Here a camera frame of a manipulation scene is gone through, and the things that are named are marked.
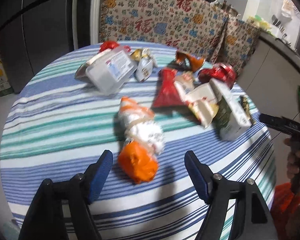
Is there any green white milk carton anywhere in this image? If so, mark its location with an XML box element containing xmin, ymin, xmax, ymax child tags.
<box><xmin>209</xmin><ymin>79</ymin><xmax>251</xmax><ymax>141</ymax></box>

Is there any white red paper box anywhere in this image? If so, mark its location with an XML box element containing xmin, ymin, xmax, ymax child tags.
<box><xmin>182</xmin><ymin>83</ymin><xmax>219</xmax><ymax>128</ymax></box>

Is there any orange white snack bag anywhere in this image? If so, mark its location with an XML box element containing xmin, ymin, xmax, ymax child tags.
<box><xmin>117</xmin><ymin>96</ymin><xmax>165</xmax><ymax>184</ymax></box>

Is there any red plastic bag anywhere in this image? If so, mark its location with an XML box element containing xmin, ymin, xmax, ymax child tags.
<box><xmin>99</xmin><ymin>41</ymin><xmax>120</xmax><ymax>53</ymax></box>

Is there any grey kitchen counter cabinet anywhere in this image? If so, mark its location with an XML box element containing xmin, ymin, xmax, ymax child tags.
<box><xmin>236</xmin><ymin>31</ymin><xmax>300</xmax><ymax>140</ymax></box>

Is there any person's right hand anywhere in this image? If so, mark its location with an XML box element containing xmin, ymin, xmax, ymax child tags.
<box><xmin>287</xmin><ymin>150</ymin><xmax>300</xmax><ymax>179</ymax></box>

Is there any red instant noodle lid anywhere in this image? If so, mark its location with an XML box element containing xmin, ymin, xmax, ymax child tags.
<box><xmin>198</xmin><ymin>62</ymin><xmax>237</xmax><ymax>89</ymax></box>

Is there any crushed orange soda can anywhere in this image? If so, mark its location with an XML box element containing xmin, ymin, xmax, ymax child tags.
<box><xmin>175</xmin><ymin>50</ymin><xmax>205</xmax><ymax>73</ymax></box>

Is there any red snack wrapper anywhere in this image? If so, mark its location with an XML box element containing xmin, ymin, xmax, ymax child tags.
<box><xmin>152</xmin><ymin>67</ymin><xmax>194</xmax><ymax>108</ymax></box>

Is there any metal cooking pot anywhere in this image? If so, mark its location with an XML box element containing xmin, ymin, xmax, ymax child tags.
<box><xmin>215</xmin><ymin>0</ymin><xmax>240</xmax><ymax>17</ymax></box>

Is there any clear plastic food container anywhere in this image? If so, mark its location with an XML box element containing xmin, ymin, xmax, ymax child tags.
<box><xmin>75</xmin><ymin>46</ymin><xmax>138</xmax><ymax>95</ymax></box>

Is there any silver gold foil wrapper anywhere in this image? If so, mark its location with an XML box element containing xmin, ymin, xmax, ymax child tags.
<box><xmin>130</xmin><ymin>48</ymin><xmax>158</xmax><ymax>82</ymax></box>

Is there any patterned Chinese character cloth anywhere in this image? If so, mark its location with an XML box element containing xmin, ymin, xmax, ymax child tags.
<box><xmin>99</xmin><ymin>0</ymin><xmax>260</xmax><ymax>74</ymax></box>

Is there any dark grey refrigerator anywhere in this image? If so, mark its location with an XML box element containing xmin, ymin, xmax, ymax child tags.
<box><xmin>0</xmin><ymin>0</ymin><xmax>74</xmax><ymax>93</ymax></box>

